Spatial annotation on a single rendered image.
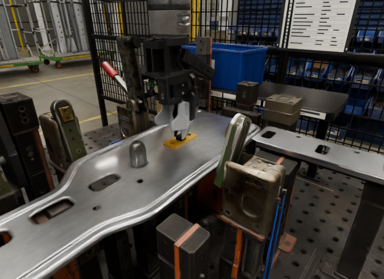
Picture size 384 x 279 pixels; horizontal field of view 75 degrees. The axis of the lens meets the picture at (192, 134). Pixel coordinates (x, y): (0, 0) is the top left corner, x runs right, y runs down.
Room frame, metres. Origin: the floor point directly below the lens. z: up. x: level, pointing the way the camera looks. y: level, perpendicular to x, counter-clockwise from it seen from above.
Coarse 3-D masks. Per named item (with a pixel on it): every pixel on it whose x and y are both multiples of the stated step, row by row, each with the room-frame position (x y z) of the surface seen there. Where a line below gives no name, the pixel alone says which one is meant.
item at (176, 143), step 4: (176, 136) 0.51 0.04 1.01; (180, 136) 0.51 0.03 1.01; (188, 136) 0.53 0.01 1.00; (192, 136) 0.53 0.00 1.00; (196, 136) 0.53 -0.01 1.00; (168, 140) 0.51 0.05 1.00; (172, 140) 0.51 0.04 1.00; (176, 140) 0.51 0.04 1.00; (180, 140) 0.50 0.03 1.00; (184, 140) 0.51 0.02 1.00; (188, 140) 0.51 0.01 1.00; (164, 144) 0.49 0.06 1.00; (168, 144) 0.49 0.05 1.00; (176, 144) 0.49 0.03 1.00; (180, 144) 0.49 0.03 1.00; (172, 148) 0.47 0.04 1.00; (176, 148) 0.47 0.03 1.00
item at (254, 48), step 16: (192, 48) 0.95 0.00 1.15; (224, 48) 1.05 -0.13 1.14; (240, 48) 1.00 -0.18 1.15; (256, 48) 0.95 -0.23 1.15; (224, 64) 0.85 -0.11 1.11; (240, 64) 0.81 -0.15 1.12; (256, 64) 0.87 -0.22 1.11; (224, 80) 0.85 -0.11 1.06; (240, 80) 0.81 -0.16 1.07; (256, 80) 0.88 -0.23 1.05
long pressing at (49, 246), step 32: (160, 128) 0.58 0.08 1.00; (192, 128) 0.58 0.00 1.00; (224, 128) 0.58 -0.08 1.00; (256, 128) 0.58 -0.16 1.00; (96, 160) 0.42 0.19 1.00; (128, 160) 0.42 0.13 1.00; (160, 160) 0.42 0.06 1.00; (192, 160) 0.42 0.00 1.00; (64, 192) 0.33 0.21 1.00; (96, 192) 0.33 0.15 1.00; (128, 192) 0.33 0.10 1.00; (160, 192) 0.33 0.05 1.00; (0, 224) 0.26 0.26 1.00; (32, 224) 0.26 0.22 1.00; (64, 224) 0.26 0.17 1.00; (96, 224) 0.26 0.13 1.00; (128, 224) 0.26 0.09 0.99; (0, 256) 0.21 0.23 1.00; (32, 256) 0.21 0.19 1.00; (64, 256) 0.21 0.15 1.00
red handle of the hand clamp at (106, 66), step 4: (104, 64) 0.66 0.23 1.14; (108, 64) 0.67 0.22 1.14; (104, 68) 0.66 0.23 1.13; (108, 68) 0.66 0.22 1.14; (112, 68) 0.66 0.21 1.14; (108, 72) 0.65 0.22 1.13; (112, 72) 0.65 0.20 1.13; (116, 72) 0.65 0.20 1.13; (112, 76) 0.64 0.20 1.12; (116, 76) 0.64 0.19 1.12; (116, 80) 0.64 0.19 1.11; (120, 80) 0.64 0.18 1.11; (120, 84) 0.63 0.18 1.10; (124, 84) 0.63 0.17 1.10; (124, 88) 0.62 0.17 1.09; (128, 96) 0.61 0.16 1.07; (136, 96) 0.61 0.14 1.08; (140, 100) 0.60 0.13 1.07; (140, 104) 0.60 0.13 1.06
